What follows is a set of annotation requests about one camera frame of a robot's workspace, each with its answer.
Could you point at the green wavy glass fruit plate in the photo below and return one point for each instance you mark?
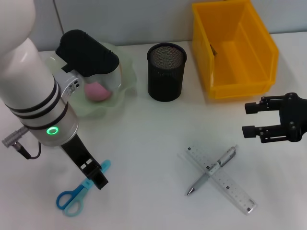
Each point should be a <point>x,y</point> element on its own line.
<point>127,72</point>

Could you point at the pink toy peach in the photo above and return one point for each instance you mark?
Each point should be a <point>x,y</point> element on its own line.
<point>96,92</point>

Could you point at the silver ballpoint pen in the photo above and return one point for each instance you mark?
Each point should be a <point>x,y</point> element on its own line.
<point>201,181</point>

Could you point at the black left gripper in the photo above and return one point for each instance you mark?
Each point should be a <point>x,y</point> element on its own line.
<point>79,153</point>

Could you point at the transparent plastic ruler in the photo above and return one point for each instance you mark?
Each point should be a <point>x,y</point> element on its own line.
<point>239,197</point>

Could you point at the yellow plastic bin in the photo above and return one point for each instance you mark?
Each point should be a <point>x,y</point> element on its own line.
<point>239,60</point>

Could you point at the black mesh pen holder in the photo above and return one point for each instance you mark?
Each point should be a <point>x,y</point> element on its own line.
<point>165,79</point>

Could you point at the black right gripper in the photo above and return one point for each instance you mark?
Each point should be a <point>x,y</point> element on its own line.
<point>295,117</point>

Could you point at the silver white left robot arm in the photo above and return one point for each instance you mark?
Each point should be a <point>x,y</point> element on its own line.
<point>26,83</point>

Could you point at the blue scissors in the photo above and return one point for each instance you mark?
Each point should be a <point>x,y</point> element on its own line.
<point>69,198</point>

